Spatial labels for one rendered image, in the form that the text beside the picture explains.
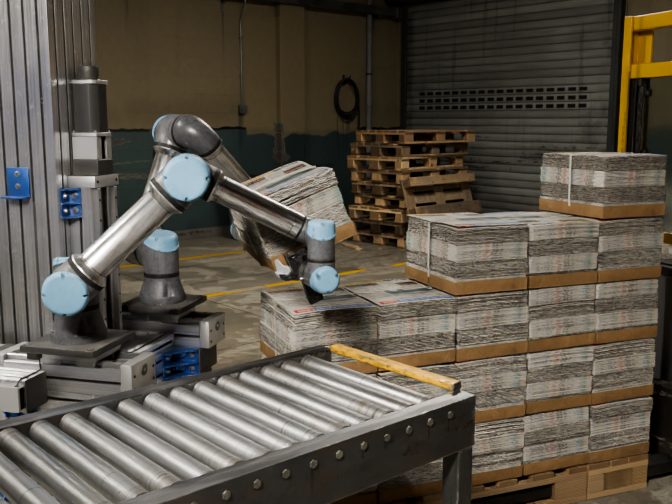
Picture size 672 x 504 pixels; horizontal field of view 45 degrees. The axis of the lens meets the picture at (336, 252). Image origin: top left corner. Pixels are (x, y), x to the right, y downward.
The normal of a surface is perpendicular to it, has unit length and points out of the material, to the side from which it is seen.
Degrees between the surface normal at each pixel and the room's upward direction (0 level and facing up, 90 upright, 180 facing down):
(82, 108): 90
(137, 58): 90
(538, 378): 90
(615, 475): 90
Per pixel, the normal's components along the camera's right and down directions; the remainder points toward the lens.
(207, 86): 0.66, 0.12
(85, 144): -0.26, 0.15
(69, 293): 0.06, 0.25
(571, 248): 0.36, 0.15
